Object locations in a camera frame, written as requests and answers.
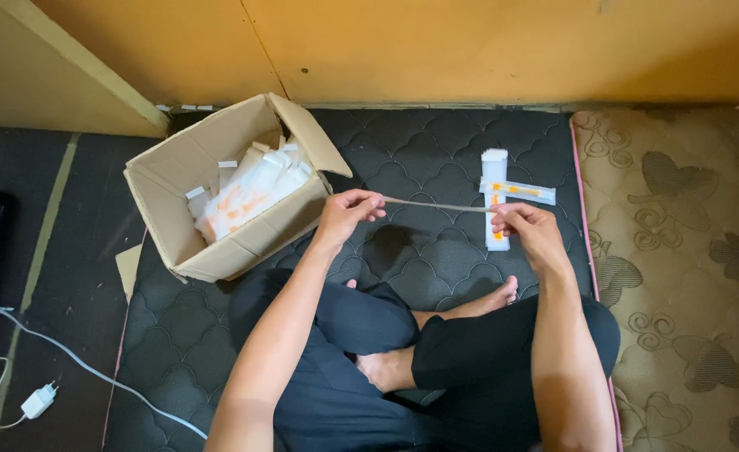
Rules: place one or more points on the tan rubber band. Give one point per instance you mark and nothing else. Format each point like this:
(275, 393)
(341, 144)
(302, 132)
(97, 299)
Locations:
(438, 205)

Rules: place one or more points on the cardboard scrap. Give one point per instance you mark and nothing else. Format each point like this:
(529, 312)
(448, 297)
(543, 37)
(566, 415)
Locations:
(129, 268)

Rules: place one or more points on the small stack of white sachets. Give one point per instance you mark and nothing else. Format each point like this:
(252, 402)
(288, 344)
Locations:
(495, 164)

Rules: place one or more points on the dark quilted mattress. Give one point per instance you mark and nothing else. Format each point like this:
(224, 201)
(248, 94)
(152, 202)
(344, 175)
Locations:
(407, 157)

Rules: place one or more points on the single white orange printed sachet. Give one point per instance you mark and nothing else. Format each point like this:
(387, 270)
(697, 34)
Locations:
(529, 191)

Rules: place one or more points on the beige floral patterned mattress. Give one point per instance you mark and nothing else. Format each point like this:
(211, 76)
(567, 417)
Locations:
(677, 251)

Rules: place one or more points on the white paper scraps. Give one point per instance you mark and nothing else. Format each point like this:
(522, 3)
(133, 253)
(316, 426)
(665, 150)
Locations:
(184, 108)

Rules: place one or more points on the white charger plug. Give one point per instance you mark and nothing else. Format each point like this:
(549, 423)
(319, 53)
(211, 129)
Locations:
(38, 402)

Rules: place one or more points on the open cardboard box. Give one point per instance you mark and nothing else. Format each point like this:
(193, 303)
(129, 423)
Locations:
(168, 207)

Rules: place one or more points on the person's black trousers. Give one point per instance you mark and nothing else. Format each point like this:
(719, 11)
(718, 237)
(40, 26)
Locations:
(470, 376)

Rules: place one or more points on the person's right fingers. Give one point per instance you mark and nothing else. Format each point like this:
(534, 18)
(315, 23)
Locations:
(505, 220)

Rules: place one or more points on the person's right hand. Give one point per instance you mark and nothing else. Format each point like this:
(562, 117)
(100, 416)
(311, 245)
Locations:
(532, 232)

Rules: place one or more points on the pale wooden frame strip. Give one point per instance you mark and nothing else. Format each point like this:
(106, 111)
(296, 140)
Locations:
(87, 66)

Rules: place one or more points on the person's bare foot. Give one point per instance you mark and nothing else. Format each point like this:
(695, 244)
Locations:
(387, 370)
(479, 302)

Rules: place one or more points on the person's left hand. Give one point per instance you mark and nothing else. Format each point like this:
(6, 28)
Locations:
(339, 220)

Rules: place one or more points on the pile of white orange sachets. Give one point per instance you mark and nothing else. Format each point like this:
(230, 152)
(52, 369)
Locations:
(250, 191)

